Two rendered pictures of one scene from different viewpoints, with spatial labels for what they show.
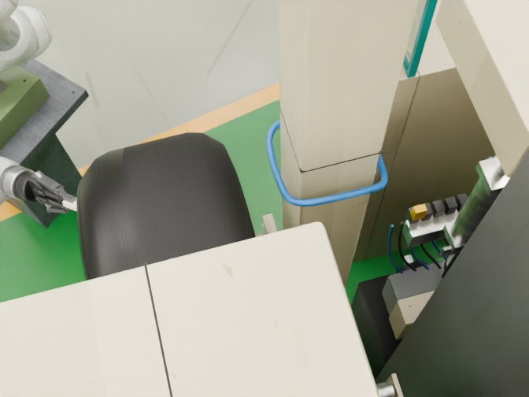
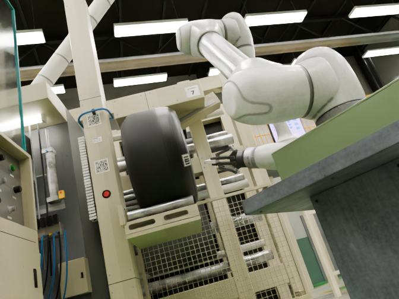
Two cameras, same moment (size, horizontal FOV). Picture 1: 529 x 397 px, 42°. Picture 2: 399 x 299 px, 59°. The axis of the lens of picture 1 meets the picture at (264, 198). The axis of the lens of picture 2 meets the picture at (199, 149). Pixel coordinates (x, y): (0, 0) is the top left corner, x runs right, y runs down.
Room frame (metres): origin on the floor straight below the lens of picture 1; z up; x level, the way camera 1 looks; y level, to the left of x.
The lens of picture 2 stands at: (2.28, 0.60, 0.44)
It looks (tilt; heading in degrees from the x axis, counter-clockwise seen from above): 22 degrees up; 186
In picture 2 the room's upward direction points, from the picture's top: 16 degrees counter-clockwise
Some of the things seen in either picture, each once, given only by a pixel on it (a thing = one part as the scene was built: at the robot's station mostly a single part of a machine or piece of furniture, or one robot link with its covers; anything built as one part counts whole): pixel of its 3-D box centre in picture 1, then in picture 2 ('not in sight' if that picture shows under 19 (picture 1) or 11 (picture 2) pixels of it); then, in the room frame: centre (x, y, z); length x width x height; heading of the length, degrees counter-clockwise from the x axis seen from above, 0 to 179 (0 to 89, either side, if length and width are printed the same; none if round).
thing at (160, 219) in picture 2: not in sight; (162, 220); (0.61, 0.16, 0.84); 0.36 x 0.09 x 0.06; 101
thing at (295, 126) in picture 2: not in sight; (287, 129); (-3.33, 1.52, 2.60); 0.60 x 0.05 x 0.55; 112
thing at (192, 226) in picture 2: not in sight; (167, 233); (0.47, 0.14, 0.80); 0.37 x 0.36 x 0.02; 11
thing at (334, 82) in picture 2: not in sight; (323, 83); (1.30, 0.91, 0.92); 0.18 x 0.16 x 0.22; 112
